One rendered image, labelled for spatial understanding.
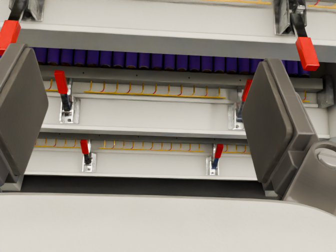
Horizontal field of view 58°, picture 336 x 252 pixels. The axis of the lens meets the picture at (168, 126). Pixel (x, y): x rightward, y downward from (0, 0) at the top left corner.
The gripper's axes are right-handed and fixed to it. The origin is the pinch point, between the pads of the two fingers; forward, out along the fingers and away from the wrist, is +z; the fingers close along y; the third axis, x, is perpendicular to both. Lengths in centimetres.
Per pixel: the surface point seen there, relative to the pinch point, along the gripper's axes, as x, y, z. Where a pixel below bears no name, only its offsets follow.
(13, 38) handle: -7.1, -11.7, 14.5
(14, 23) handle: -6.6, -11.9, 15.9
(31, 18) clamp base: -8.1, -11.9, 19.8
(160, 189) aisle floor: -59, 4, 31
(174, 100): -25.0, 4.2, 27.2
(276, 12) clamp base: -6.7, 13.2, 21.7
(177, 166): -47, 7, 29
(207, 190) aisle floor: -59, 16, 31
